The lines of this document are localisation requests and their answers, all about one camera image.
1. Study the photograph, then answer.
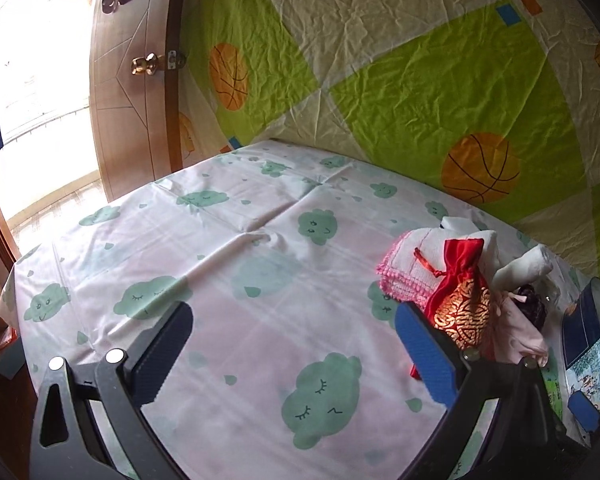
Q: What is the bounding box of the basketball print hanging sheet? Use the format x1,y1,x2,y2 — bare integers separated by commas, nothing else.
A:
167,0,600,281

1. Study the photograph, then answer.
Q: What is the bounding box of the round metal tin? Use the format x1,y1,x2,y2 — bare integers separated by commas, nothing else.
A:
561,276,600,401

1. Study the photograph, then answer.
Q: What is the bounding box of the pink cloth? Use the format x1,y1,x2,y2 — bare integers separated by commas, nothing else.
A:
490,290,551,368

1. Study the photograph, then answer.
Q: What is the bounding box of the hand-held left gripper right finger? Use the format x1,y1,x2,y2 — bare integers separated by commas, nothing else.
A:
395,302,571,480

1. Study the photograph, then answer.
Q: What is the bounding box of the dark cloth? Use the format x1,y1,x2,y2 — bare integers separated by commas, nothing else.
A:
517,284,548,333

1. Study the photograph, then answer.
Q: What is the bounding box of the white folded cloth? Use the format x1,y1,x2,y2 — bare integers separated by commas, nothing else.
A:
440,216,497,261

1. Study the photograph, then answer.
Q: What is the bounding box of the white gauze roll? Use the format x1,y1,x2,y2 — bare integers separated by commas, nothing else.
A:
495,245,553,293

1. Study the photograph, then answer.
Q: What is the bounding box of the wooden door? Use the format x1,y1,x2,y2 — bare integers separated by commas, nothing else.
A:
89,0,191,203

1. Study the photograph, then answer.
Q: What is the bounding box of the brass door knob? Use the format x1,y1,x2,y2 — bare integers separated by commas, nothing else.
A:
131,52,160,77

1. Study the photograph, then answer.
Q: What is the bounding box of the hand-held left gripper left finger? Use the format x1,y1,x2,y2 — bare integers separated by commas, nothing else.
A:
29,301,195,480

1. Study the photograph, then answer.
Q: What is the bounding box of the red gold drawstring pouch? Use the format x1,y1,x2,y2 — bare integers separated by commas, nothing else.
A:
409,238,493,381

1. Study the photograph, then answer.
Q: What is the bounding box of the white towel with pink trim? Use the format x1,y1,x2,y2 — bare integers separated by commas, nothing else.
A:
376,227,481,311

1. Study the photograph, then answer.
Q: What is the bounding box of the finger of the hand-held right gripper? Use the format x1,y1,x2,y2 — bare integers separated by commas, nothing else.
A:
567,391,600,436

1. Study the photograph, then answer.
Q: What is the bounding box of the cloud print bed sheet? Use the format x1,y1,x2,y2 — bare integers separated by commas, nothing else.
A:
0,139,600,480

